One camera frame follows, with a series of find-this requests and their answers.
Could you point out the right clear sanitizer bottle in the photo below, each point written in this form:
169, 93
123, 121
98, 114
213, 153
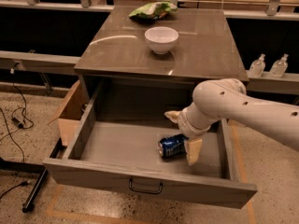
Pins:
279, 67

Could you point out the black metal stand leg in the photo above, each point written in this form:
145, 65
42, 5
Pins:
29, 206

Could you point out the open cardboard box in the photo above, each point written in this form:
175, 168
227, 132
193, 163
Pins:
69, 112

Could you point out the blue pepsi can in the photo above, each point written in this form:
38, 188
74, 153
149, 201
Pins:
172, 145

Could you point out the black drawer handle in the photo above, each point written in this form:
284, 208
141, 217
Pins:
143, 188

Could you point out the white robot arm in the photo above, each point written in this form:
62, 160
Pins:
214, 100

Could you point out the open grey top drawer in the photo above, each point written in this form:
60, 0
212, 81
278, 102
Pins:
105, 154

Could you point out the green chip bag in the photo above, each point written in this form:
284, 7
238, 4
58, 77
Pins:
153, 11

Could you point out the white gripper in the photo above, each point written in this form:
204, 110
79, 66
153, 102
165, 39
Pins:
187, 124

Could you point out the white ceramic bowl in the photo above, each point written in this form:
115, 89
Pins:
161, 39

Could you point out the left clear sanitizer bottle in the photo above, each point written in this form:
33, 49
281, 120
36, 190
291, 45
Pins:
257, 67

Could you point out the clear sanitizer bottle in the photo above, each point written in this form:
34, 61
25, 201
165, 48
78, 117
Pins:
279, 67
257, 67

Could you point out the grey counter cabinet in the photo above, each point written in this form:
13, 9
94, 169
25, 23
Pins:
140, 69

